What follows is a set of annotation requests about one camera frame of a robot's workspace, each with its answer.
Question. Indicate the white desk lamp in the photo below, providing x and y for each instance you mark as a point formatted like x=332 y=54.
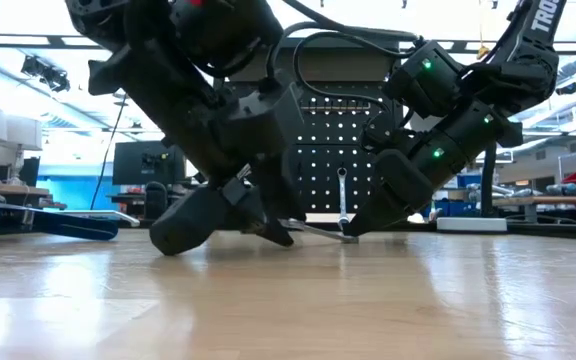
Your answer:
x=468 y=224

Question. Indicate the short silver combination wrench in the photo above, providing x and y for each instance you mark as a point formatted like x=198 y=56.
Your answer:
x=323 y=233

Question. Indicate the black monitor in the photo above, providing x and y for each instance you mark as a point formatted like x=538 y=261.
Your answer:
x=133 y=165

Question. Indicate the black ceiling fixture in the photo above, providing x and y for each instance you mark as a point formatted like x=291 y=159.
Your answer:
x=45 y=74

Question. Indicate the blue caulking gun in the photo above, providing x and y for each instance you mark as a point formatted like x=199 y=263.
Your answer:
x=68 y=227

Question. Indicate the black pegboard cart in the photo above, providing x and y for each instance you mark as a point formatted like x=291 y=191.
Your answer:
x=323 y=144

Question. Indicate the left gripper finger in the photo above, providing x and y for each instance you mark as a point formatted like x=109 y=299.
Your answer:
x=280 y=200

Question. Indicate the wooden workbench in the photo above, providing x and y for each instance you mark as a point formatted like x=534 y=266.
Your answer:
x=558 y=201

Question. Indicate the long silver combination wrench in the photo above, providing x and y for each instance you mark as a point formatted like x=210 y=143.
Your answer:
x=342 y=200

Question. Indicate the black office chair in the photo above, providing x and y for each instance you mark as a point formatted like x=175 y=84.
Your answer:
x=155 y=200

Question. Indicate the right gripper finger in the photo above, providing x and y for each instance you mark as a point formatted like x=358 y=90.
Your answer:
x=368 y=222

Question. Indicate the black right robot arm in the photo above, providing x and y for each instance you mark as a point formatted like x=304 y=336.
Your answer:
x=528 y=75

